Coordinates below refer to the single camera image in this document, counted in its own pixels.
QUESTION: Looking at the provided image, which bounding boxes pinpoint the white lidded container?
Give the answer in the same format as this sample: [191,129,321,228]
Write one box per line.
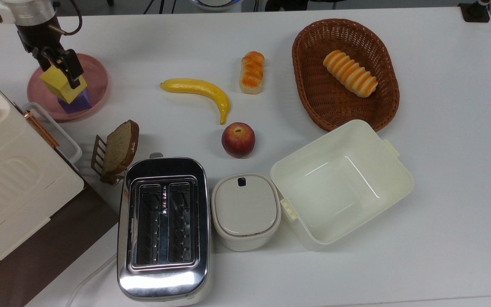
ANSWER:
[211,173,282,252]

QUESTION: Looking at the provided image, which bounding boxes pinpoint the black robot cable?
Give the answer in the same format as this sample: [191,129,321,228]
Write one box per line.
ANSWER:
[49,0,83,37]

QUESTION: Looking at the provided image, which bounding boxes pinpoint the white tray with copper handle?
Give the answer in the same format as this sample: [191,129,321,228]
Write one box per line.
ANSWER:
[21,102,83,173]

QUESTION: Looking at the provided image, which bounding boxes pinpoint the black object behind table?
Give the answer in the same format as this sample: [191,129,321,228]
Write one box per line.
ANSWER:
[266,0,345,12]

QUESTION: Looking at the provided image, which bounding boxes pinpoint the brown bread slice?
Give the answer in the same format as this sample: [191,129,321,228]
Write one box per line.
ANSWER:
[101,119,140,179]

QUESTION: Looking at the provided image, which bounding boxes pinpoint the pink plate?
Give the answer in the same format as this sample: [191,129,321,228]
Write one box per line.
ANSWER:
[27,53,109,122]

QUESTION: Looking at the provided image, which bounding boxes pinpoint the long striped bread roll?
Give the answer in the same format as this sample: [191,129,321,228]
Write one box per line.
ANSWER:
[323,49,378,98]

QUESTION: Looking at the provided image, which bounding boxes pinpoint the red apple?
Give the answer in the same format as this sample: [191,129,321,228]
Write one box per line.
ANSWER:
[221,122,256,159]

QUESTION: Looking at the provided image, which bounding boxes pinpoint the yellow banana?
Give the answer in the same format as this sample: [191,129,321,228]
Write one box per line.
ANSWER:
[160,78,231,125]

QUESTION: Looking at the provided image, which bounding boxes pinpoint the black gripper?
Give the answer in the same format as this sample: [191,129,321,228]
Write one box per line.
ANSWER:
[15,22,85,90]

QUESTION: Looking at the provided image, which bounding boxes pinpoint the yellow cube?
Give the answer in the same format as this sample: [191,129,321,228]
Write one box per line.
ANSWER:
[40,64,88,105]

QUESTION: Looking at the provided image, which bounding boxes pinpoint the white toaster cable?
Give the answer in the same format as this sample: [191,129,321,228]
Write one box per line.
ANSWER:
[65,253,118,307]

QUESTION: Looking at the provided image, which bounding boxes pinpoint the small orange glazed bread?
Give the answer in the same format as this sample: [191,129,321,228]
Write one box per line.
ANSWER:
[239,51,266,95]

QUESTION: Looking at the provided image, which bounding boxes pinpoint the open cream plastic container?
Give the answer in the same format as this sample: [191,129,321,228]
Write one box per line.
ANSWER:
[270,119,415,251]

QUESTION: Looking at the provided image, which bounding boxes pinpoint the purple cube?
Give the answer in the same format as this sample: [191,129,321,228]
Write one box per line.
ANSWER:
[57,88,92,114]

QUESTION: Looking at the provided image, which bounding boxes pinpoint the black tripod legs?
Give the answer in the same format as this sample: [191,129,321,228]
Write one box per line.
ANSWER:
[143,0,179,14]

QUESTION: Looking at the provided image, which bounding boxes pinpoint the large cream bread box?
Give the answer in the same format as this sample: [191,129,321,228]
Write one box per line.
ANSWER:
[0,63,85,280]

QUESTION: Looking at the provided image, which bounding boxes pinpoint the chrome two-slot toaster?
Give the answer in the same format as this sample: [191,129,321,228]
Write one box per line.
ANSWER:
[116,152,212,306]

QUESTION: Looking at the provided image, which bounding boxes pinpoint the white and blue round device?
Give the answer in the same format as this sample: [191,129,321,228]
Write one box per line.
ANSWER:
[191,0,243,12]

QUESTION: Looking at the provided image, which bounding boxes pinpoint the brown wicker basket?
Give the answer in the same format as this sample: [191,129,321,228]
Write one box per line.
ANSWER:
[292,18,400,132]

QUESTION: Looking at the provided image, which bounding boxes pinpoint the brown toast rack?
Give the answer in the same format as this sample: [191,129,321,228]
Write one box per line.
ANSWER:
[90,135,126,185]

